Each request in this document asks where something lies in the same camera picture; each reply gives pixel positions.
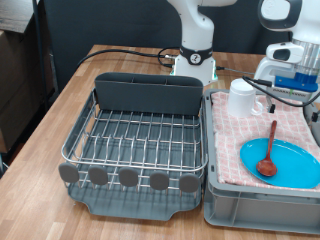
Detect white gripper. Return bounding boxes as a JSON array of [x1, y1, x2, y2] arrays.
[[254, 41, 320, 125]]

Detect blue plastic plate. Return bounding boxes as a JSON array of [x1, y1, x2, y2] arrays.
[[239, 138, 320, 190]]

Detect red wooden spoon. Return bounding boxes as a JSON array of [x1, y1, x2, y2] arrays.
[[255, 119, 279, 178]]

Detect white plastic mug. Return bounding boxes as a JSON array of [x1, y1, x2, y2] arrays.
[[227, 78, 265, 118]]

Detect pink checkered towel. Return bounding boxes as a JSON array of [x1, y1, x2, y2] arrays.
[[210, 91, 320, 193]]

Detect grey plastic crate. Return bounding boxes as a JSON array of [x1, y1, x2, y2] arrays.
[[202, 88, 320, 235]]

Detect dark grey cutlery holder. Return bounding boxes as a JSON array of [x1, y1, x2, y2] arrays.
[[94, 72, 204, 117]]

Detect grey plastic drain tray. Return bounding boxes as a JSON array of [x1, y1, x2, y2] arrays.
[[60, 89, 206, 222]]

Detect black metal pole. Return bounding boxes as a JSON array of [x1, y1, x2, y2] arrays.
[[31, 0, 51, 113]]

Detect brown cardboard box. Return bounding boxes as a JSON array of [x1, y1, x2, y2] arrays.
[[0, 29, 56, 154]]

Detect wooden shelf board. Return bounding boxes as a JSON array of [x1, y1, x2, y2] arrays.
[[0, 0, 42, 35]]

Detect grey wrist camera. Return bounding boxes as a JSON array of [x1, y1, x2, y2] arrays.
[[271, 85, 316, 100]]

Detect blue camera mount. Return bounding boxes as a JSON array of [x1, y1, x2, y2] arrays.
[[274, 72, 319, 93]]

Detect black camera cable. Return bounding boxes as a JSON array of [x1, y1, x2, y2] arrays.
[[242, 75, 320, 108]]

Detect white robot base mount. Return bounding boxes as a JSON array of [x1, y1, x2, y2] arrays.
[[172, 54, 219, 87]]

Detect metal wire dish rack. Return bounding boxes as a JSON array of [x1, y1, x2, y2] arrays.
[[58, 88, 209, 201]]

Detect black power cable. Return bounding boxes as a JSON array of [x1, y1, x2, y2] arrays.
[[77, 46, 183, 69]]

